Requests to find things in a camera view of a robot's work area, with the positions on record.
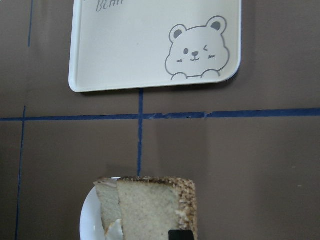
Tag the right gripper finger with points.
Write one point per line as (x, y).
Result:
(180, 235)

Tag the brown bread slice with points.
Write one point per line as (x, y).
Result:
(151, 207)

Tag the bread slice on plate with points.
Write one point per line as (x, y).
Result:
(111, 216)

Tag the cream bear tray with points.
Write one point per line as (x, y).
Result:
(128, 44)

